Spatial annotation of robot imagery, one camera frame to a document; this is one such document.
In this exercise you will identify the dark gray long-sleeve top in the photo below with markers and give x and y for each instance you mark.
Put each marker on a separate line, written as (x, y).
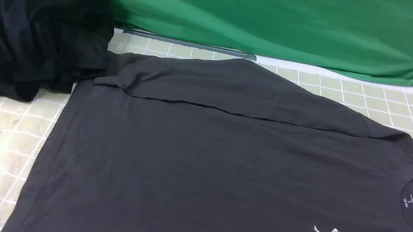
(187, 145)

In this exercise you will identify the pile of black clothes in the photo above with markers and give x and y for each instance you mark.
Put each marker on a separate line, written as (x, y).
(52, 44)

